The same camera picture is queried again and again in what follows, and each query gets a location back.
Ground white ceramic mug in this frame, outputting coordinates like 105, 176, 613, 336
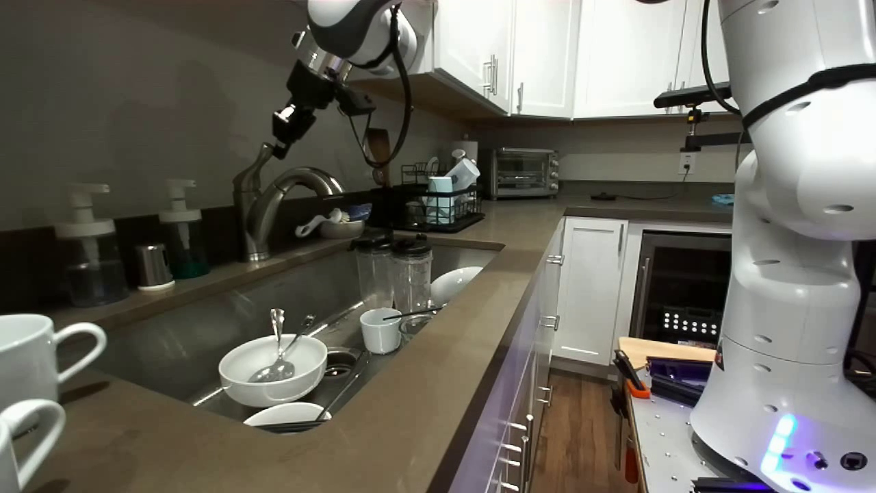
0, 397, 68, 493
0, 312, 109, 410

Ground clear drinking glass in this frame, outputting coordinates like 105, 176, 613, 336
391, 232, 439, 315

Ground chrome curved faucet spout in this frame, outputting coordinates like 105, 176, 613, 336
243, 165, 349, 266

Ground dark purple box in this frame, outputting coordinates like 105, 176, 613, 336
643, 355, 718, 404

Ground long thin utensil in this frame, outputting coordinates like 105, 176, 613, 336
380, 303, 446, 326

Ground teal cup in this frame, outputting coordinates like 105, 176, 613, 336
424, 173, 457, 228

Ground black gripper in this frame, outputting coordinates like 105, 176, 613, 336
265, 60, 324, 158

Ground black looped cable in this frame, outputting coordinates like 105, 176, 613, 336
350, 4, 417, 173

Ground black wine cooler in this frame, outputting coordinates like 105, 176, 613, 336
631, 228, 733, 347

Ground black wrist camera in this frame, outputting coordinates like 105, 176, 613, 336
334, 78, 379, 117

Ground black wire dish rack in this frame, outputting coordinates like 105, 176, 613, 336
399, 180, 487, 234

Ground white lower cabinet door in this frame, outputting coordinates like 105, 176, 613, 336
550, 212, 632, 366

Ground white upper cabinets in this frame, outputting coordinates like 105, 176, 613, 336
409, 0, 733, 122

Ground shallow white dish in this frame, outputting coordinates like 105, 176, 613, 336
242, 400, 334, 432

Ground wooden paddle utensil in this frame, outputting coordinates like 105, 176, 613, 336
365, 126, 398, 192

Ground clear blender bottle black lid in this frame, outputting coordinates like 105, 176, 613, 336
350, 234, 398, 312

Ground metal spoon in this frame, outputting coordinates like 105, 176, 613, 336
252, 306, 298, 384

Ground large white bowl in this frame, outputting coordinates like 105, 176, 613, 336
216, 332, 332, 410

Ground stainless steel sink basin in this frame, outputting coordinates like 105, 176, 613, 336
86, 234, 503, 434

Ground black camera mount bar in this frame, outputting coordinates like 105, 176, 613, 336
653, 78, 733, 111

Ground orange handled tool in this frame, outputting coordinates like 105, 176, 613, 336
613, 347, 654, 403

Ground silver toaster oven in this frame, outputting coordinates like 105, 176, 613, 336
490, 144, 564, 202

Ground chrome faucet handle lever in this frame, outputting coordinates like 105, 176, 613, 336
230, 144, 278, 217

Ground metal utensil handle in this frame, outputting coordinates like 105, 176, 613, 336
283, 312, 321, 364

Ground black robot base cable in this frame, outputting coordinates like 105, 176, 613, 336
696, 0, 748, 121

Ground small white cup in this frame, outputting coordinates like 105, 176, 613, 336
358, 306, 406, 355

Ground wooden board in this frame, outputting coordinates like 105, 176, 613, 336
616, 333, 721, 370

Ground under counter drawer fronts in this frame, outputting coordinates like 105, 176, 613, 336
446, 228, 566, 493

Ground white plate on counter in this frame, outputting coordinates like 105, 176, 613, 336
427, 263, 487, 308

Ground white pump soap dispenser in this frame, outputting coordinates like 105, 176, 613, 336
160, 176, 213, 281
52, 180, 130, 308

